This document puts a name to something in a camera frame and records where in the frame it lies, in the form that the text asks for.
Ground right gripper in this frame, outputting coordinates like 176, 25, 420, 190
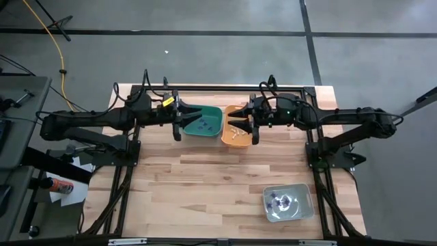
227, 93, 302, 146

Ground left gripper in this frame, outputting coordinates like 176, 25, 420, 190
152, 90, 203, 142

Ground teal plastic basket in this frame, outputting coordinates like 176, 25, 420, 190
182, 104, 224, 139

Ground grey plastic basket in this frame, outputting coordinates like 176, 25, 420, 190
262, 182, 315, 223

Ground orange plastic basket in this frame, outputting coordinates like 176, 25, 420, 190
221, 105, 254, 149

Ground black metal beam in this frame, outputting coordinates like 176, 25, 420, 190
22, 146, 94, 185

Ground white paper sheets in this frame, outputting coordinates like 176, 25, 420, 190
46, 155, 95, 207

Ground orange spray can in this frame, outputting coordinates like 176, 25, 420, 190
40, 176, 74, 195

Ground black tripod stand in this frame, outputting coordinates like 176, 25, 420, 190
33, 0, 74, 42

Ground grey office desk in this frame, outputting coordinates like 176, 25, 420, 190
0, 75, 52, 242

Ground black hand tool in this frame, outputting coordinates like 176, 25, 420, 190
0, 89, 36, 112

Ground black metal stand leg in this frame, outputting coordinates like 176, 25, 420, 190
374, 86, 437, 131

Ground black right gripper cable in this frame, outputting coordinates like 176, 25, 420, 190
258, 80, 279, 100

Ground black aluminium table frame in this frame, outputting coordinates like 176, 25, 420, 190
0, 83, 437, 246

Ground black floor cable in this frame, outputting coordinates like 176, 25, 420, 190
0, 54, 100, 115

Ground yellow power cable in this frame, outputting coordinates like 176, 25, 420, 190
20, 0, 79, 113

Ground silver metal bracket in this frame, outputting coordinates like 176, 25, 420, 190
299, 239, 338, 246
108, 238, 148, 246

